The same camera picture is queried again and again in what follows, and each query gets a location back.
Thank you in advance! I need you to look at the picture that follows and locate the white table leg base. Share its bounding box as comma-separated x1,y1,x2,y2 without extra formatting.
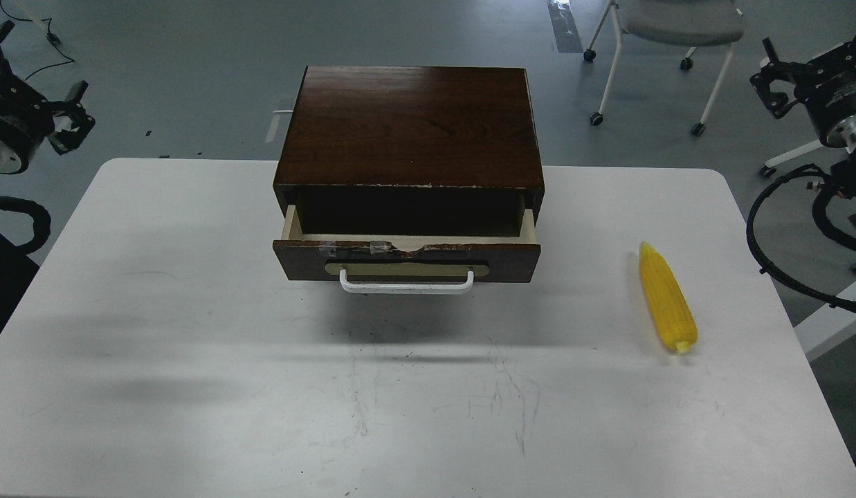
794,305,856,362

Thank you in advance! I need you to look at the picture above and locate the yellow corn cob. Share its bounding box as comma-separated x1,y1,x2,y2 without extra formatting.
639,241,698,354

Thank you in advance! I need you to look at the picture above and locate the black cable on floor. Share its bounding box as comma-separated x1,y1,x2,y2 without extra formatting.
0,0,76,82

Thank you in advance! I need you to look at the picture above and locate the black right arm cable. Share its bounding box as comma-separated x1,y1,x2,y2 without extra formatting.
746,163,856,309

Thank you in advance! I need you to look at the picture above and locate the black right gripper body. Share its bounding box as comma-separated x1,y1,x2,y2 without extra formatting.
794,42,856,129

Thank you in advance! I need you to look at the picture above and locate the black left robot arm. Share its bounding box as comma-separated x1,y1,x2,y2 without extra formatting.
0,20,95,174

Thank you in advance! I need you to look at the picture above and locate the grey office chair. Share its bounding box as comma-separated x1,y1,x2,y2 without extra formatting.
583,1,745,138

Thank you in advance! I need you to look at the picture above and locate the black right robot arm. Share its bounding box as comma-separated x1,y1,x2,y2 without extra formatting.
749,34,856,196

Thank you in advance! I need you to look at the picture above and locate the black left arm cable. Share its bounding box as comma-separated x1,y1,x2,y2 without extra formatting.
0,196,53,255

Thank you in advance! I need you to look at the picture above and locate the dark brown wooden cabinet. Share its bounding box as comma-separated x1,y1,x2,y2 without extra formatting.
273,65,545,235

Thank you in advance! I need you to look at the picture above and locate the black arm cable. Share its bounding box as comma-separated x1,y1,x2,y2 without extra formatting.
746,163,856,309
0,196,53,255

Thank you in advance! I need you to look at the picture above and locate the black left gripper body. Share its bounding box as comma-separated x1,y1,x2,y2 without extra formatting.
0,73,55,154

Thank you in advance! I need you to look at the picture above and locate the wooden drawer with white handle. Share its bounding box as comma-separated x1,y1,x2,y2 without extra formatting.
272,205,541,295

